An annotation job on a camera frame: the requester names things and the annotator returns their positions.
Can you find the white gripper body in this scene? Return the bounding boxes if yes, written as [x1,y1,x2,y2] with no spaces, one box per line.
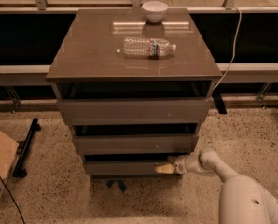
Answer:
[173,156,188,174]

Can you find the yellow taped gripper finger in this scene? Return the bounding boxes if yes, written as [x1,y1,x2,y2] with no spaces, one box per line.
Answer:
[155,163,175,174]

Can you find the grey bottom drawer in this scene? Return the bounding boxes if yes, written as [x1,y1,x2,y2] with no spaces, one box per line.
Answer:
[83,161,179,177]

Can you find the grey drawer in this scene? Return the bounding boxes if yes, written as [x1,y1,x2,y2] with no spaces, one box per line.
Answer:
[73,134,199,155]
[83,161,179,177]
[57,99,211,125]

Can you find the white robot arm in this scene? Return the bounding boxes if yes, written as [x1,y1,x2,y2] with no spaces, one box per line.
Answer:
[155,148,278,224]

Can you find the grey middle drawer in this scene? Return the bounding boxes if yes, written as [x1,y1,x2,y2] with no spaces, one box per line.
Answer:
[73,134,199,155]

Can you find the grey top drawer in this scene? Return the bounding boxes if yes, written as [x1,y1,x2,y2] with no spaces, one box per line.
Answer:
[57,99,211,125]

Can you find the grey drawer cabinet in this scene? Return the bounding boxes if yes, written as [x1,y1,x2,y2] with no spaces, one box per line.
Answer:
[46,8,221,179]

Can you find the metal window railing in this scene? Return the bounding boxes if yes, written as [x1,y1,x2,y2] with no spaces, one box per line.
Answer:
[0,0,278,87]

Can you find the clear plastic water bottle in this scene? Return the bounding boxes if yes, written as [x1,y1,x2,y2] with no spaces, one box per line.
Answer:
[123,37,176,59]

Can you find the black metal stand bar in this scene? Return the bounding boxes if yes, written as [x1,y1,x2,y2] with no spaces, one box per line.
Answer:
[12,118,41,178]

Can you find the white ceramic bowl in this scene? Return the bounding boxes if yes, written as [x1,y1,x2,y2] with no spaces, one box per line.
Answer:
[142,1,169,23]

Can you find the white power cable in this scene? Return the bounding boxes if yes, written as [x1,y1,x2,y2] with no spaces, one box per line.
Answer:
[213,7,243,91]

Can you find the black cable on floor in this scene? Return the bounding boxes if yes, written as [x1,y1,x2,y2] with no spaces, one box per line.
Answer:
[0,159,27,224]

